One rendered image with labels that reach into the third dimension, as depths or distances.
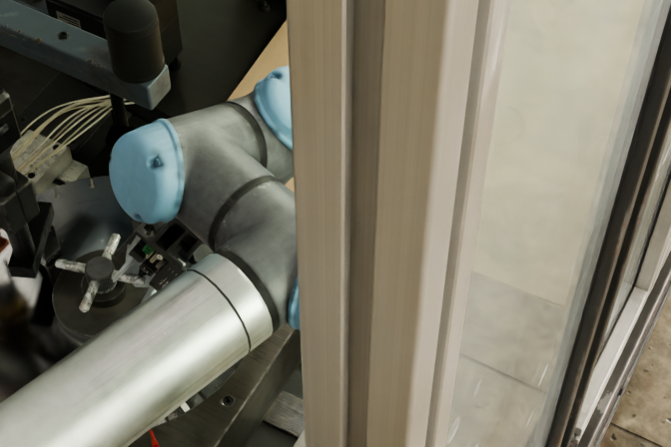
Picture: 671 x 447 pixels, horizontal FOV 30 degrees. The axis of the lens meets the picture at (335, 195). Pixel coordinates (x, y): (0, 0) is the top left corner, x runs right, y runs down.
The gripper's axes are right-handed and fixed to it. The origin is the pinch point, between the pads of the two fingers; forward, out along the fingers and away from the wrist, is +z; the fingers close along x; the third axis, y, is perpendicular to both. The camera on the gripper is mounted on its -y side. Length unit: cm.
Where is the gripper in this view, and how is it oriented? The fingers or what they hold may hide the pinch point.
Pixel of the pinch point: (141, 272)
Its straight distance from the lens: 130.8
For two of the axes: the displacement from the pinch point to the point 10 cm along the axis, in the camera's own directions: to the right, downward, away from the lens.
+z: -5.2, 4.9, 7.0
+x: 7.6, 6.4, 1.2
